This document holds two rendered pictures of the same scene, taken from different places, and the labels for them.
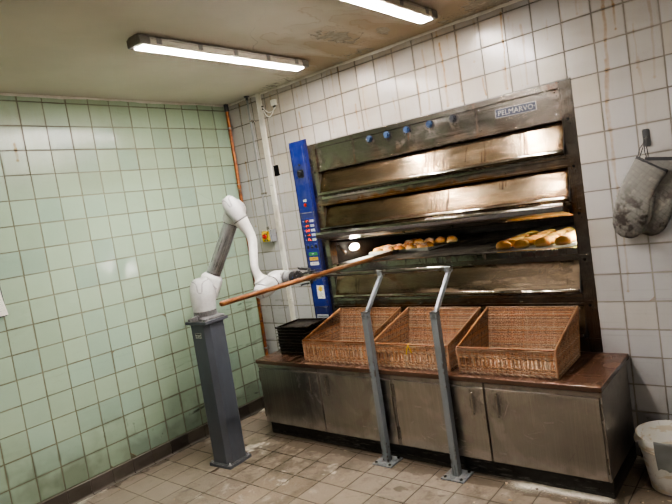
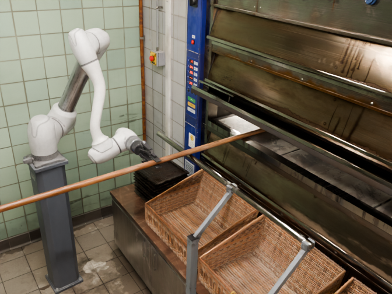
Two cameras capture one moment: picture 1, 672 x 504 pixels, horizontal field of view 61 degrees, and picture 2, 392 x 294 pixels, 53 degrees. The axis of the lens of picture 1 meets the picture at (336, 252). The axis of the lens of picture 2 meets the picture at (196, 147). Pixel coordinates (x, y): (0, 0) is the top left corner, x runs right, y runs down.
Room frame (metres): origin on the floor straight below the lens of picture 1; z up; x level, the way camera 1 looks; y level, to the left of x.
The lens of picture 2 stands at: (1.95, -0.50, 2.19)
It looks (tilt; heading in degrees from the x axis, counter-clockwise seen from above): 27 degrees down; 15
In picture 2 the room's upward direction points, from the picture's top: 2 degrees clockwise
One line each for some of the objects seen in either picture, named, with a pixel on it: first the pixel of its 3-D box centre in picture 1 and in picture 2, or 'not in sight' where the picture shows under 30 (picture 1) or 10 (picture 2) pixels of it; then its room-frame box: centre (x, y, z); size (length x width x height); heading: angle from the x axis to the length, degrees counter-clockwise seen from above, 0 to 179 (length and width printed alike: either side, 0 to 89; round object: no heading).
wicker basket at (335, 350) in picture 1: (353, 333); (199, 214); (3.90, -0.03, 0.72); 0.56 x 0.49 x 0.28; 51
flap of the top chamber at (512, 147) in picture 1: (423, 163); (340, 56); (3.73, -0.65, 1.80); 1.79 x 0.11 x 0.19; 50
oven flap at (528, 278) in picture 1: (439, 281); (310, 208); (3.73, -0.65, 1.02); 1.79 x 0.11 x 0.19; 50
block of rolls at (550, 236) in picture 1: (546, 236); not in sight; (3.69, -1.38, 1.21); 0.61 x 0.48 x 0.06; 140
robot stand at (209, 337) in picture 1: (218, 390); (55, 224); (3.78, 0.93, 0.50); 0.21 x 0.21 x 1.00; 54
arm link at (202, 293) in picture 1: (202, 294); (42, 133); (3.79, 0.93, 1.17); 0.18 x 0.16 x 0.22; 3
